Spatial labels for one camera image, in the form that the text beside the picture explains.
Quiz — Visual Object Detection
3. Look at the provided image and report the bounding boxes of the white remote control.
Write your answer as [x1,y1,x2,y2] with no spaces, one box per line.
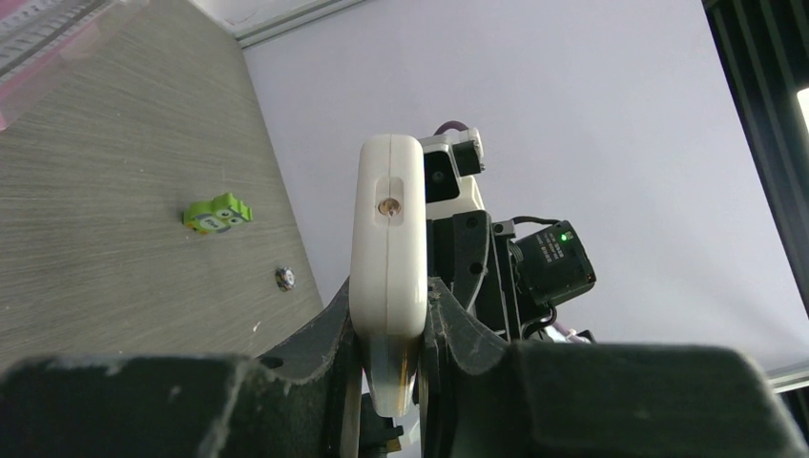
[349,134,427,417]

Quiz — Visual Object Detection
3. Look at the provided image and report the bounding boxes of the small round spinning top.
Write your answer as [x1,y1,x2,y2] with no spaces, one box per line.
[274,267,296,292]

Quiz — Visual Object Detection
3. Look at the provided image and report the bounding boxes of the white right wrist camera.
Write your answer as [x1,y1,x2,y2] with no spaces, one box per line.
[419,120,485,220]

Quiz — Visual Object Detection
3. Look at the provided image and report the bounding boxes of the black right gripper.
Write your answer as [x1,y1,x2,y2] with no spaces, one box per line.
[426,210,520,342]

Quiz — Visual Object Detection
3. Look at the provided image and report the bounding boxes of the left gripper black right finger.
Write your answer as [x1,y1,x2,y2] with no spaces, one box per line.
[418,278,808,457]

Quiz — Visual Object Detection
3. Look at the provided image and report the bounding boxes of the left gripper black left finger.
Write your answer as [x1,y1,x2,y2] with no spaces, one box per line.
[1,287,362,457]

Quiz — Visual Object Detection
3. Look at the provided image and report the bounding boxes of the green terminal block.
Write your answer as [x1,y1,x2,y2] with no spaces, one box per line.
[182,193,254,235]

